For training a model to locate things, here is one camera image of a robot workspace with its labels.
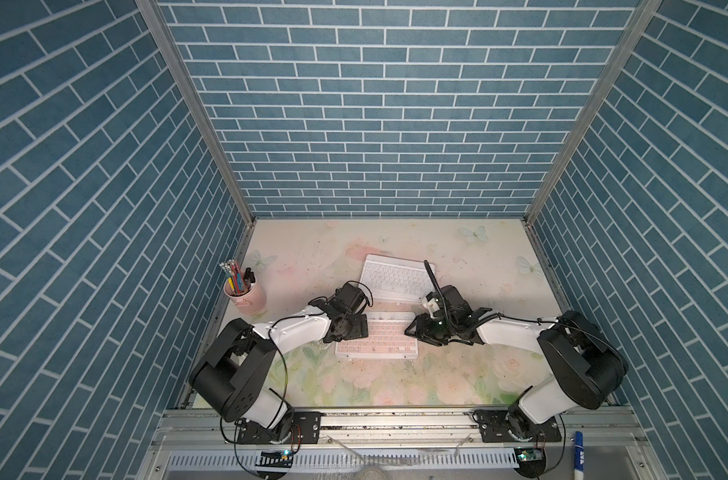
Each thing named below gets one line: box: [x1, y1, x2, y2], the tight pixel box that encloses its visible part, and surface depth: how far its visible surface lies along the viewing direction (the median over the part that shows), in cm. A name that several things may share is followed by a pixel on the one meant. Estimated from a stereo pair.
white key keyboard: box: [359, 254, 436, 301], surface depth 101 cm
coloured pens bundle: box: [219, 259, 256, 295], surface depth 88 cm
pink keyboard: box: [335, 312, 419, 359], surface depth 89 cm
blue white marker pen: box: [574, 430, 585, 480], surface depth 71 cm
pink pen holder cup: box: [224, 278, 267, 316], surface depth 91 cm
